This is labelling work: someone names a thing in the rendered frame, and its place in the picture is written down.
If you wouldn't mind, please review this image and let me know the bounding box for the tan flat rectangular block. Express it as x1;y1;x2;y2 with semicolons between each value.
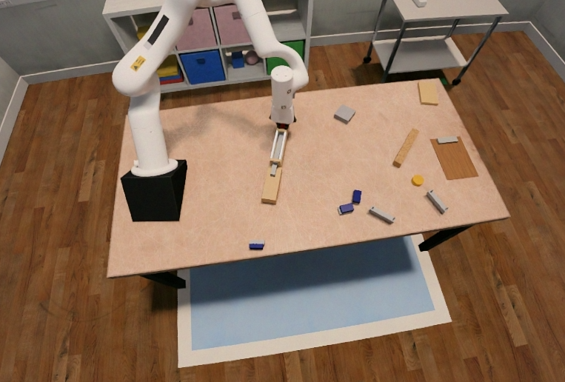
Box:
418;81;439;106

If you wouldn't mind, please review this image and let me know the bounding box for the yellow short cylinder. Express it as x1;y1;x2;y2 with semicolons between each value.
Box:
412;175;424;187

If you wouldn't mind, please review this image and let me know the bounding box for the light wooden stick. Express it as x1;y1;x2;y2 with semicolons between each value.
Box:
392;128;420;168

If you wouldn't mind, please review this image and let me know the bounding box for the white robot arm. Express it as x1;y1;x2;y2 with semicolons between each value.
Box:
113;0;309;176

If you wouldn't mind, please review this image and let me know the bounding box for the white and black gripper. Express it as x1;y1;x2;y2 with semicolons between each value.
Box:
269;103;297;130

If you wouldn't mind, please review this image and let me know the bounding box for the brown wooden clipboard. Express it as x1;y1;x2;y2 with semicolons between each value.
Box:
430;136;479;180

